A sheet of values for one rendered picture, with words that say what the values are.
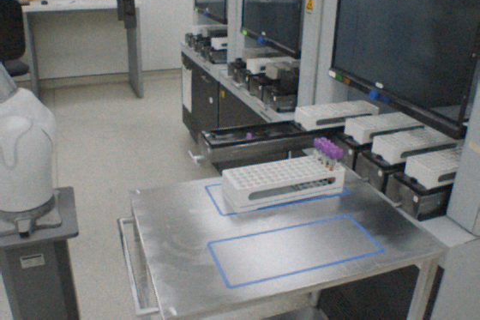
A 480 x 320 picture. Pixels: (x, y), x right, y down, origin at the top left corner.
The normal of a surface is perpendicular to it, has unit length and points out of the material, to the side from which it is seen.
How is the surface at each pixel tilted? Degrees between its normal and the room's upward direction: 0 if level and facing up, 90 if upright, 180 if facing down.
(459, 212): 90
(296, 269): 0
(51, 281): 90
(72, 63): 90
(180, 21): 90
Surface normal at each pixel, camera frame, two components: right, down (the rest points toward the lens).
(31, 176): 0.77, 0.25
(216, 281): 0.04, -0.92
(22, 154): 0.64, 0.07
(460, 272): 0.37, 0.38
